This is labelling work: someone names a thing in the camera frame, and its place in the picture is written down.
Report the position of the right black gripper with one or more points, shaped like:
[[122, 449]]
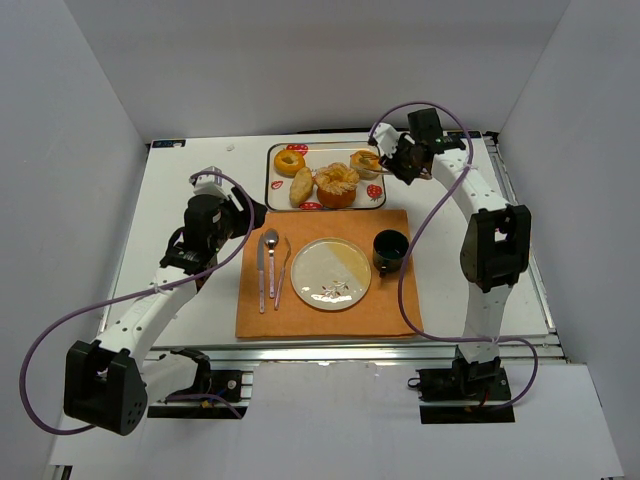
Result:
[[403, 163]]

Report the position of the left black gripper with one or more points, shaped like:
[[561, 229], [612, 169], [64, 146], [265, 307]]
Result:
[[240, 212]]

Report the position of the metal serving tongs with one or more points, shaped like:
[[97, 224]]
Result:
[[371, 163]]

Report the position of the pale glazed ring donut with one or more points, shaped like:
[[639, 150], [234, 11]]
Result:
[[354, 158]]

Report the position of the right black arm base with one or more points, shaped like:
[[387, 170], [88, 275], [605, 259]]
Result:
[[464, 393]]

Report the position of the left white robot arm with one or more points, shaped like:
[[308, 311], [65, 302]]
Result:
[[108, 383]]

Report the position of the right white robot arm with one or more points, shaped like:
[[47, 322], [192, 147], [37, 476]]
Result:
[[496, 247]]

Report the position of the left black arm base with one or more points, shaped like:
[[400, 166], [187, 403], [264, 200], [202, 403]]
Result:
[[183, 384]]

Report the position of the oval beige bread roll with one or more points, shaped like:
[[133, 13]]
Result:
[[301, 188]]

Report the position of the strawberry pattern tray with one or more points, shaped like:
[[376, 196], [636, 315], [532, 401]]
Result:
[[371, 194]]

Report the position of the coconut topped bundt cake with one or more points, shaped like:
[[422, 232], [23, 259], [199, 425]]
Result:
[[336, 185]]

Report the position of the dark green mug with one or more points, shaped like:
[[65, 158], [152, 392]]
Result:
[[389, 251]]

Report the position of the orange cloth placemat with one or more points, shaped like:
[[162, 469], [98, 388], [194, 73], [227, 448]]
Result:
[[389, 309]]

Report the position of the white and yellow plate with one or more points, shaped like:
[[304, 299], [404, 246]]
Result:
[[331, 274]]

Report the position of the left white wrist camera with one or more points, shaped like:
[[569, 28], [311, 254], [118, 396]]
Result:
[[208, 182]]

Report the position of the pink handled knife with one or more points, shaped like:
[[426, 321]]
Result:
[[261, 273]]

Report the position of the pink handled spoon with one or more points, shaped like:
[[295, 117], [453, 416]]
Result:
[[271, 240]]

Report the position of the pink handled fork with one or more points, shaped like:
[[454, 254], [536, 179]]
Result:
[[282, 274]]

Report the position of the orange ring donut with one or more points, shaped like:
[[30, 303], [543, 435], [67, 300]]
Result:
[[289, 162]]

